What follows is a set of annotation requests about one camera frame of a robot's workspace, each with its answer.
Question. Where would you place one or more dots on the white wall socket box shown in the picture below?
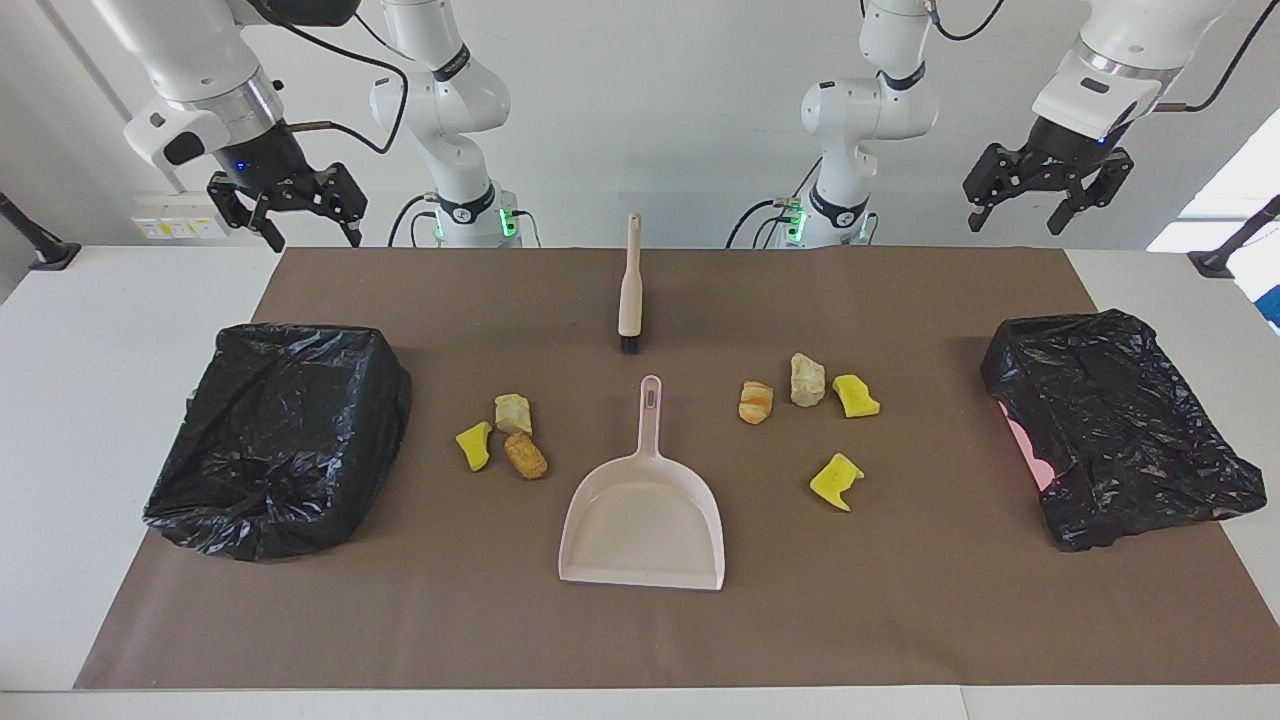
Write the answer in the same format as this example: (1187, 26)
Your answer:
(185, 215)

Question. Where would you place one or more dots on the brown table mat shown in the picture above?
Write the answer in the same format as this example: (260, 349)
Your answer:
(900, 620)

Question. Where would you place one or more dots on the blue object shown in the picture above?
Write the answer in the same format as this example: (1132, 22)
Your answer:
(1272, 305)

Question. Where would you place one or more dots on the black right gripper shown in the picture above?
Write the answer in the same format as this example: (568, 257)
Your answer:
(265, 165)

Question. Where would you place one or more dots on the yellow green scrub sponge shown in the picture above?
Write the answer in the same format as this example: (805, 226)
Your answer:
(855, 397)

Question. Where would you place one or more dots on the large yellow sponge piece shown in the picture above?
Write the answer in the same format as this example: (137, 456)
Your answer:
(836, 482)

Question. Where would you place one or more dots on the beige hand brush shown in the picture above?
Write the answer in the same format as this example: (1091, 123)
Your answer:
(631, 300)

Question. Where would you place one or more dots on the beige plastic dustpan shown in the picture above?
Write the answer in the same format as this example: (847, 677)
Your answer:
(640, 530)

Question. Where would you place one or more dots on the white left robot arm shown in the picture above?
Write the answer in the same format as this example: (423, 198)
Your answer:
(870, 110)

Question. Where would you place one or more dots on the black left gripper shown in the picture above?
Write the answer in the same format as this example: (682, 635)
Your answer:
(1060, 150)

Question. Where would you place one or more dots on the brown fried croquette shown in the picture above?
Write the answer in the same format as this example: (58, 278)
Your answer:
(525, 456)

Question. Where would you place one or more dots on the black clamp stand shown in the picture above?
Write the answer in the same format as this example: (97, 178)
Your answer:
(1225, 250)
(40, 245)

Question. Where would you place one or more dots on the small yellow sponge piece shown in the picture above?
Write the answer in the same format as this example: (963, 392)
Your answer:
(474, 447)

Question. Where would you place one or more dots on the striped croissant bread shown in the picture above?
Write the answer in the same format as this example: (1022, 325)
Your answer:
(756, 402)

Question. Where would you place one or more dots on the pink plastic bin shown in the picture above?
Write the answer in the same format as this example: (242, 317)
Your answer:
(1020, 435)

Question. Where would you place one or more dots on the black plastic trash bag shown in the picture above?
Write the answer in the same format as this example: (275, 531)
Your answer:
(280, 440)
(1120, 420)

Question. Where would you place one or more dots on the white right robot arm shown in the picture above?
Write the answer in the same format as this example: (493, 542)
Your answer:
(440, 100)

